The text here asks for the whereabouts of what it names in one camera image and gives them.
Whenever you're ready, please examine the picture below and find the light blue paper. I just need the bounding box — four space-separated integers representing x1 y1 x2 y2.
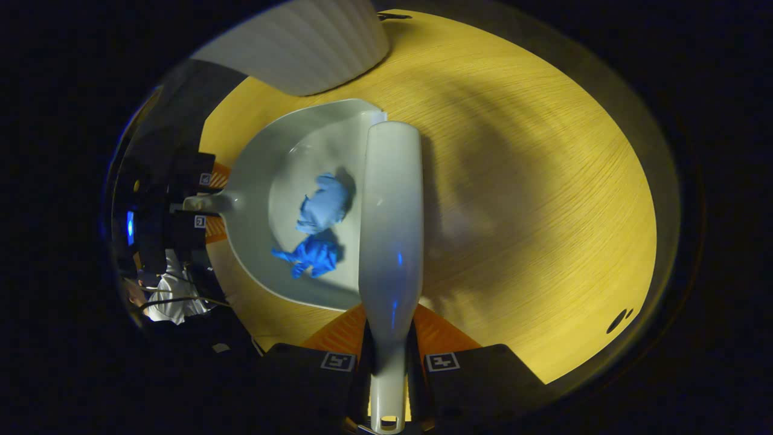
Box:
296 173 352 235

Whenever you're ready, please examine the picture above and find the grey ribbed garbage bin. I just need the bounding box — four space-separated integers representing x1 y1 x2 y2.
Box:
192 0 391 97

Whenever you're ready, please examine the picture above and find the small grey broom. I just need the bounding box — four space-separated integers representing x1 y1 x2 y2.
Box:
358 121 425 434

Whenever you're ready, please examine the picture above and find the black cable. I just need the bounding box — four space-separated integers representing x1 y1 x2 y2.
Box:
138 289 233 312

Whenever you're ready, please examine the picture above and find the grey plastic dustpan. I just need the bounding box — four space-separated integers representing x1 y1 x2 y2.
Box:
183 98 387 312

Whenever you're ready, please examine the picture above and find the wooden desktop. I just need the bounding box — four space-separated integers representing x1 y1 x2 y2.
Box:
199 9 658 385

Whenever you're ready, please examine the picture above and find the person's white shirt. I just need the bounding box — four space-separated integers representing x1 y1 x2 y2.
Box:
144 251 212 325

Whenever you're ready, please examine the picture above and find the dark blue paper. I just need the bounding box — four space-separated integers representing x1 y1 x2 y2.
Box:
271 236 340 280

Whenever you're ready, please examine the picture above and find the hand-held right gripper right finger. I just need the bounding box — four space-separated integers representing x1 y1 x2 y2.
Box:
412 304 547 434

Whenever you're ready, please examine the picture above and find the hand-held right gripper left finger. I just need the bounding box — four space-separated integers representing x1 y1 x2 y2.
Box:
258 304 370 434

